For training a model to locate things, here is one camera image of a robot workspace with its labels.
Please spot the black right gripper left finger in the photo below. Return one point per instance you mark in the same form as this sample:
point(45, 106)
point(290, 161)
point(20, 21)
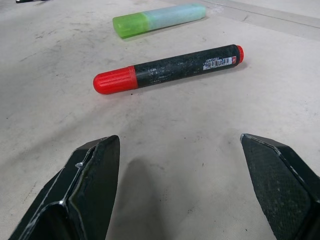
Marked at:
point(85, 195)

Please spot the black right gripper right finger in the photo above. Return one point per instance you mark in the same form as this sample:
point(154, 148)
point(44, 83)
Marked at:
point(282, 190)

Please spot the black marker with red cap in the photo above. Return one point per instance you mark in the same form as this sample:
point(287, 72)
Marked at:
point(170, 68)

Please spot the green translucent highlighter pen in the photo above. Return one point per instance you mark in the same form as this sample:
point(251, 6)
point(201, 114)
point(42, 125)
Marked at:
point(155, 20)

